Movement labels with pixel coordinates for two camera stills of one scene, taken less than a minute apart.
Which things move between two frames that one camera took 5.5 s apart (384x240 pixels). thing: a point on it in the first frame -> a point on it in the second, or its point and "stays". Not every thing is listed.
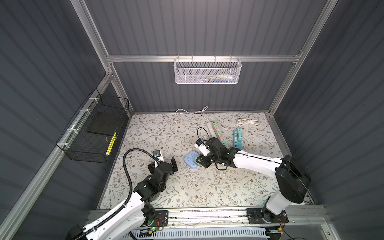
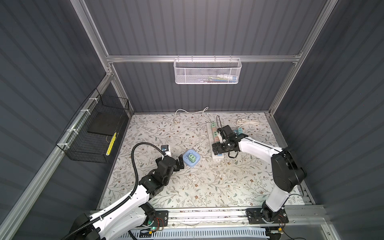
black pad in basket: x=106 y=123 stays
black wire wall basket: x=91 y=135 stays
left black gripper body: x=174 y=168 -> x=176 y=167
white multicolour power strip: x=215 y=132 stays
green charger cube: x=196 y=162 -> x=192 y=158
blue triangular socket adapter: x=189 y=158 stays
